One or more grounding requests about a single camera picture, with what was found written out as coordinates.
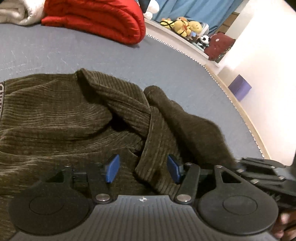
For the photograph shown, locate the white plush toy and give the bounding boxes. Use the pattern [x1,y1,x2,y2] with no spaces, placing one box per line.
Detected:
[137,0,159,20]

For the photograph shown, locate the purple box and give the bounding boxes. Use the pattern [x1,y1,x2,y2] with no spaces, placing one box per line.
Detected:
[228,75,252,101]

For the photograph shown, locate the blue curtain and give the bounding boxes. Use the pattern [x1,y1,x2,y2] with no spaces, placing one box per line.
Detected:
[152,0,242,33]

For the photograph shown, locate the yellow plush toy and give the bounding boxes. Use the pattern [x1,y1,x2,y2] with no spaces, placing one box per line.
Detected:
[160,17,202,39]

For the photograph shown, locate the red folded blanket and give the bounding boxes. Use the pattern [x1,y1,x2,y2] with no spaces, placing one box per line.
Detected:
[41,1,146,45]

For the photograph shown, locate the olive corduroy pants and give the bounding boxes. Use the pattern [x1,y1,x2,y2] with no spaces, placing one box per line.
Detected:
[1,69,235,240]

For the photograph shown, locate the person right hand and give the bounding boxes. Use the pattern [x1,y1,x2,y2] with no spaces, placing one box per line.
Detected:
[271,209,295,240]

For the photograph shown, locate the panda plush toy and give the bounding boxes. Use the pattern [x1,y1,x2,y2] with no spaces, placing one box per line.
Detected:
[199,35,210,49]

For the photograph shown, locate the wooden bed frame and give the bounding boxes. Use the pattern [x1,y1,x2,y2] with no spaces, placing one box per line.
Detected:
[204,63,271,160]

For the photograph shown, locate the cream folded blanket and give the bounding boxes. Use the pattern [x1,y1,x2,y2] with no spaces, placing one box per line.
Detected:
[1,0,45,26]

